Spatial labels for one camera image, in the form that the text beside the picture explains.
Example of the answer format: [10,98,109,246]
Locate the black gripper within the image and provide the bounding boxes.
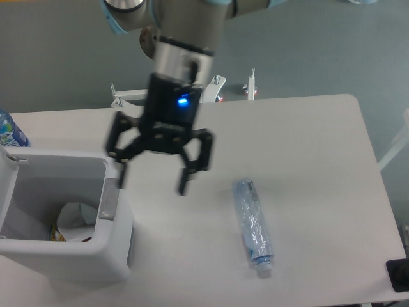
[105,73,213,195]

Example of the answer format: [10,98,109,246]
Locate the crushed clear plastic bottle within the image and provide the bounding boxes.
[232,178,274,278]

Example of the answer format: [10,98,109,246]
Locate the torn white paper carton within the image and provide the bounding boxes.
[56,202,98,242]

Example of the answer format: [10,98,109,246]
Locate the white trash can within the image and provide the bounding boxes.
[1,147,134,281]

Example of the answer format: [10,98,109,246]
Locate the colourful snack wrapper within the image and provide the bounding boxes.
[49,224,66,242]

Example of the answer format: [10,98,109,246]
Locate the blue labelled water bottle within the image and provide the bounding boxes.
[1,110,31,147]

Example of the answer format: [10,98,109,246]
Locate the black clamp at table edge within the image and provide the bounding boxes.
[386,258,408,293]

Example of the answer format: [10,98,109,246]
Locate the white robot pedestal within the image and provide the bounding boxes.
[139,25,160,59]

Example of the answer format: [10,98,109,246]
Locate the white levelling foot post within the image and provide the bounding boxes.
[242,68,258,100]

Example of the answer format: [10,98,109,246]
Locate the white frame bar right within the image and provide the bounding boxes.
[378,109,408,171]

